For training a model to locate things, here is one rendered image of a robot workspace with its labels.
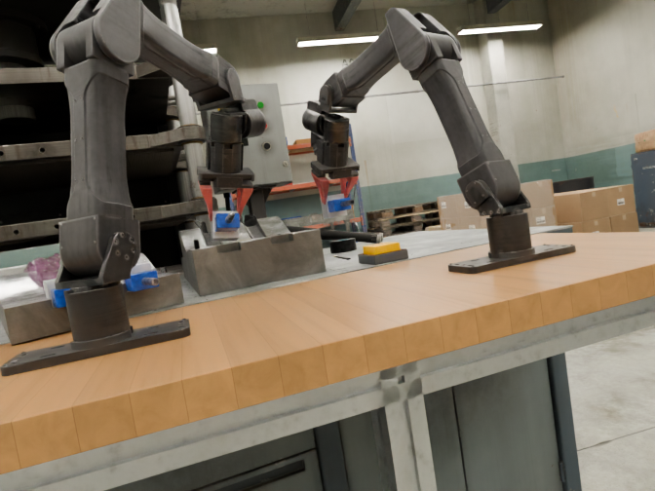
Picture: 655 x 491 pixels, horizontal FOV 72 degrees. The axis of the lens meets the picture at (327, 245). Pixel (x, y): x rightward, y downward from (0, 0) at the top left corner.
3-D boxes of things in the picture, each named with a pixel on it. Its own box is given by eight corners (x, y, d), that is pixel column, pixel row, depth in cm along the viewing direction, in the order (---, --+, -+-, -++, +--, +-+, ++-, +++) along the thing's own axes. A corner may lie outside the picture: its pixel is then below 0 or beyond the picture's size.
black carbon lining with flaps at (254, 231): (286, 243, 98) (279, 200, 97) (211, 256, 92) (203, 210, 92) (253, 243, 130) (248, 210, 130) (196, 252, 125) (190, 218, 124)
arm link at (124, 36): (206, 81, 86) (51, -20, 59) (245, 67, 83) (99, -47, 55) (208, 142, 85) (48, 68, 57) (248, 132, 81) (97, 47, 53)
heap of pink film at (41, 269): (140, 274, 88) (134, 234, 88) (34, 294, 77) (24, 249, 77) (110, 273, 109) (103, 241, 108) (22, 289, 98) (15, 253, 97)
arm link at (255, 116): (238, 141, 94) (222, 82, 92) (273, 132, 91) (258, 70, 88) (205, 146, 84) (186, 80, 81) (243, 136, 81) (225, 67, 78)
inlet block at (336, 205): (364, 211, 102) (360, 188, 102) (344, 215, 100) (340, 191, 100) (341, 215, 114) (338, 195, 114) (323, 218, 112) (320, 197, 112)
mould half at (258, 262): (326, 271, 95) (316, 207, 94) (200, 296, 86) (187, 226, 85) (270, 261, 142) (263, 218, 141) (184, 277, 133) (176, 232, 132)
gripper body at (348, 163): (309, 169, 108) (310, 137, 104) (348, 164, 111) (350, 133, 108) (320, 177, 103) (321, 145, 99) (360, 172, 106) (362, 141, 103)
